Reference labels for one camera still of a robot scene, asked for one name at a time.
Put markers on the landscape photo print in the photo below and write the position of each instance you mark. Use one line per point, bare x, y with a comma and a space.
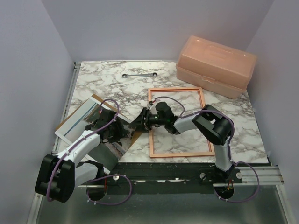
107, 154

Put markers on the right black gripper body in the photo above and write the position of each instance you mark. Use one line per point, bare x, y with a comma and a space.
153, 120

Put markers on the red wooden picture frame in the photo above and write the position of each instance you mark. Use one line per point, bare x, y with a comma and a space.
183, 124

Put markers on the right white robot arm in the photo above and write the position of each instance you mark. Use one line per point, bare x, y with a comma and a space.
217, 128

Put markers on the pink plastic storage box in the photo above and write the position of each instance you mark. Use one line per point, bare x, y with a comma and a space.
215, 67

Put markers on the silver ratchet wrench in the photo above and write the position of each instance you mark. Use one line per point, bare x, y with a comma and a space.
154, 74

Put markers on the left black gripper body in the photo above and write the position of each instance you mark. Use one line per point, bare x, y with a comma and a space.
117, 129

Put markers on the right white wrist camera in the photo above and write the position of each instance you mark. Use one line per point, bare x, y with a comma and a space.
151, 106

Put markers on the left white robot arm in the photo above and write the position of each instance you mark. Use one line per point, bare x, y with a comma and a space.
60, 174

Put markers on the brown cardboard backing board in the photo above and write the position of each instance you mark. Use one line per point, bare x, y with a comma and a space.
72, 127

